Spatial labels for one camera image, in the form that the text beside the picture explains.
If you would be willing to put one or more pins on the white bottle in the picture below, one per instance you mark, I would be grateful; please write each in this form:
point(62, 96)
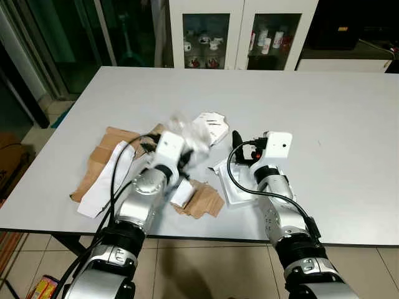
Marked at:
point(277, 38)

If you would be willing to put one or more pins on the green broom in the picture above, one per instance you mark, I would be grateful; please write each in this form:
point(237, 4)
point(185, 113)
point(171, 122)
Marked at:
point(132, 56)

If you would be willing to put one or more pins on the grey table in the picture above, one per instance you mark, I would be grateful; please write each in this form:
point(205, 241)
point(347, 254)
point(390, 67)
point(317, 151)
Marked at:
point(336, 124)

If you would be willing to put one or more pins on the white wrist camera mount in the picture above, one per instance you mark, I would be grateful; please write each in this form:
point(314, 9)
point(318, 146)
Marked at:
point(277, 146)
point(168, 146)

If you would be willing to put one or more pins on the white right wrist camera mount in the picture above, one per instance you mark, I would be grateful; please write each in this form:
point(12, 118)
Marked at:
point(277, 146)

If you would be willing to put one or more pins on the long white paper strip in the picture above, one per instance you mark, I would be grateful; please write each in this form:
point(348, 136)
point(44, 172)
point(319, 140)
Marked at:
point(109, 180)

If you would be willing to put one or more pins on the clear plastic wrap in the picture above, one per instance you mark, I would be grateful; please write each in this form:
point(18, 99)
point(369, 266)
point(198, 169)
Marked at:
point(187, 134)

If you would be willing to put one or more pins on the white low shelf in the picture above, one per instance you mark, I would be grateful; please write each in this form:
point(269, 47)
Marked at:
point(343, 64)

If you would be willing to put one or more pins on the white glass-door cabinet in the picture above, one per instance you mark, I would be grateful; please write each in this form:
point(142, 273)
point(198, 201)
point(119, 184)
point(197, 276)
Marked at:
point(240, 31)

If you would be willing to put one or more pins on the colourful snack package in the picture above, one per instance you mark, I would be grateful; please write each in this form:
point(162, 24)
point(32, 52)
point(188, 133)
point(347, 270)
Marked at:
point(43, 288)

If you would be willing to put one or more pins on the black monitor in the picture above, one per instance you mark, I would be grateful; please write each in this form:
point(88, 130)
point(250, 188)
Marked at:
point(355, 22)

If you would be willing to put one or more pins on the small white paper piece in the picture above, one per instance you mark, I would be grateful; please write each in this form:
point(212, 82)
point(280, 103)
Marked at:
point(182, 194)

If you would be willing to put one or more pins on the brown cardboard box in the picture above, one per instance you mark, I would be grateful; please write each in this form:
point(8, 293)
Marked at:
point(12, 165)

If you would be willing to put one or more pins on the white foam tray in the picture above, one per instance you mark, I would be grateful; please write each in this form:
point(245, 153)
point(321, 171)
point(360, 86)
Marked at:
point(234, 190)

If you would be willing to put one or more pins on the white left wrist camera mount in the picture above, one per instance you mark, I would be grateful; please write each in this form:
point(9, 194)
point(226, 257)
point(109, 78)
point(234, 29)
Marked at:
point(168, 146)

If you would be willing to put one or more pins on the crumpled brown paper piece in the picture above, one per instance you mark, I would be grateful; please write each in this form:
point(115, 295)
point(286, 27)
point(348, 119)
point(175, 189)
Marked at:
point(206, 199)

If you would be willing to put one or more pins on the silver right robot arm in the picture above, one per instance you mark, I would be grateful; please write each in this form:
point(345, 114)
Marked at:
point(280, 212)

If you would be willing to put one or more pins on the large brown paper sheet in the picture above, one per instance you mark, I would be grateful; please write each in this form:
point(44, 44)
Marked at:
point(103, 156)

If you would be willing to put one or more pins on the white mug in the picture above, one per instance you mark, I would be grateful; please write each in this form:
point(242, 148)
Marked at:
point(187, 46)

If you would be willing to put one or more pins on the white printed carton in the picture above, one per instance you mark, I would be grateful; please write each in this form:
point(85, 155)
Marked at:
point(211, 128)

